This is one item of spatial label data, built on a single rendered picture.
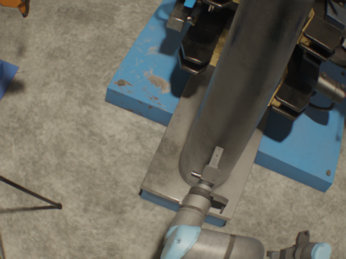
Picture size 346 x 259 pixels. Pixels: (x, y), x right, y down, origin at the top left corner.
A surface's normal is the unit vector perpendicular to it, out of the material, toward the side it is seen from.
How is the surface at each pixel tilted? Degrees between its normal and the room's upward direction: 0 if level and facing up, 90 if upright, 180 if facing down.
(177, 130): 0
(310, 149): 0
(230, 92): 90
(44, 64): 0
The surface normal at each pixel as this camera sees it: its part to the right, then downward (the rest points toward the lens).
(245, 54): -0.65, 0.61
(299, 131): 0.17, -0.47
